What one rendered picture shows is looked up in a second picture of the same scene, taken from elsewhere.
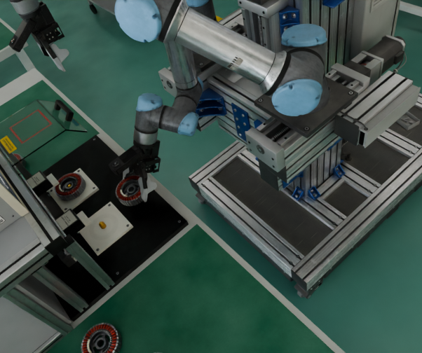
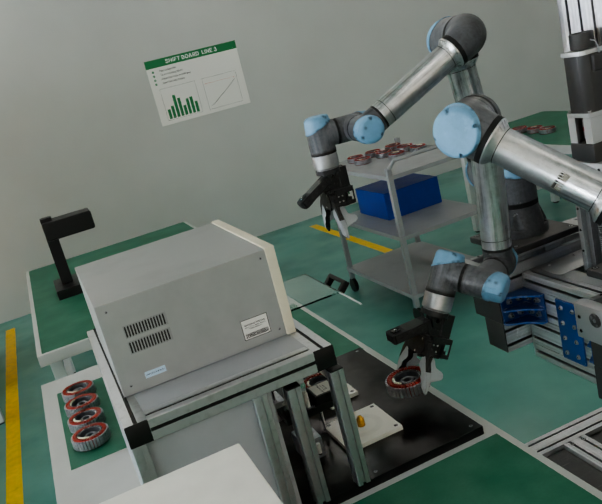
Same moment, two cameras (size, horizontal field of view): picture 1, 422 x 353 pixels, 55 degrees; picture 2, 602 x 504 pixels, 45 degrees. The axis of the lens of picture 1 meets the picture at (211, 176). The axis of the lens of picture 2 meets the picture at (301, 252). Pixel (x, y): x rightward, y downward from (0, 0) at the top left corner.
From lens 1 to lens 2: 0.80 m
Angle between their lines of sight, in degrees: 36
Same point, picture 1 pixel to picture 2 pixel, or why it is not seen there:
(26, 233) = (291, 344)
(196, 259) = (493, 467)
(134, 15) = (453, 127)
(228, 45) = (553, 161)
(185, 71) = (497, 225)
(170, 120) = (474, 276)
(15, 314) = (252, 446)
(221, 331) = not seen: outside the picture
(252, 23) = not seen: hidden behind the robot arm
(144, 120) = (439, 276)
